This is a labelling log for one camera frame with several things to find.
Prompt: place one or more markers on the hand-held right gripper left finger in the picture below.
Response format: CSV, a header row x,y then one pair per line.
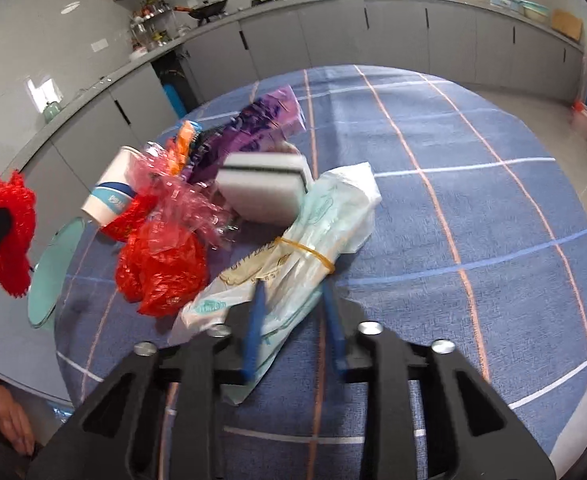
x,y
252,332

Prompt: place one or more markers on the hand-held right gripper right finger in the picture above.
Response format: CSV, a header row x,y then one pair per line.
x,y
333,332

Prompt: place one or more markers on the red mesh scrubber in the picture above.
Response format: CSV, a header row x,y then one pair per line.
x,y
19,245

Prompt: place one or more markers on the round pale green container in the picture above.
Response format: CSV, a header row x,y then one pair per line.
x,y
53,270

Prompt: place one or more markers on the red plastic bag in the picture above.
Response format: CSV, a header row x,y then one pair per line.
x,y
166,270

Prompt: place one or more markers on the white plastic bag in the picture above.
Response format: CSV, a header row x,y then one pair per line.
x,y
323,210

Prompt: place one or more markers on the purple packaging bag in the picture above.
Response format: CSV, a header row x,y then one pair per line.
x,y
261,120

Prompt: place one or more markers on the person's left hand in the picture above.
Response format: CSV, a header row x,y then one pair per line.
x,y
1,405

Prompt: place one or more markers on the yellow rubber band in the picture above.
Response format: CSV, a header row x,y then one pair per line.
x,y
314,253

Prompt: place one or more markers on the white and blue paper cup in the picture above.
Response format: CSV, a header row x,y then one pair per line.
x,y
111,185

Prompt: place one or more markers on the pale green kettle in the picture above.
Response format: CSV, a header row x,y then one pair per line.
x,y
51,112

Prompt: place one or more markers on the white sponge with black stripe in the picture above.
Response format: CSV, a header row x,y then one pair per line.
x,y
263,195

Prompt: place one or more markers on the clear red-printed cellophane wrapper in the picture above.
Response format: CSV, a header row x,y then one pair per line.
x,y
176,192

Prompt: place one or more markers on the blue plaid tablecloth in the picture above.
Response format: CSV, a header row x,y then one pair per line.
x,y
473,210

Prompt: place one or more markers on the orange snack wrapper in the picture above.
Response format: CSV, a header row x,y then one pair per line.
x,y
183,142

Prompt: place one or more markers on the blue water jug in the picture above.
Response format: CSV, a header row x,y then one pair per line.
x,y
176,100

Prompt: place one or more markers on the metal spice rack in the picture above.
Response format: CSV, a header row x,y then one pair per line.
x,y
146,25

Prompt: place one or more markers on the grey kitchen counter cabinets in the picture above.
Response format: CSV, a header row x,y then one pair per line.
x,y
398,35

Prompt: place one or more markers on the black wok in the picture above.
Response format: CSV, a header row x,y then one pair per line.
x,y
208,10

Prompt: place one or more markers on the white plastic bucket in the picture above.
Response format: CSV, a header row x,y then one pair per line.
x,y
582,120

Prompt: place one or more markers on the gas stove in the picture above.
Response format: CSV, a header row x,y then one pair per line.
x,y
273,0

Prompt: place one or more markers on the pale green plastic basin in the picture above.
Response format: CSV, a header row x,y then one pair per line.
x,y
528,7

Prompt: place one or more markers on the brown board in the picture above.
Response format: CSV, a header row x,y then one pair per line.
x,y
567,25

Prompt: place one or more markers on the white wall outlet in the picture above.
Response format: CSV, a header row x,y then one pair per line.
x,y
98,44

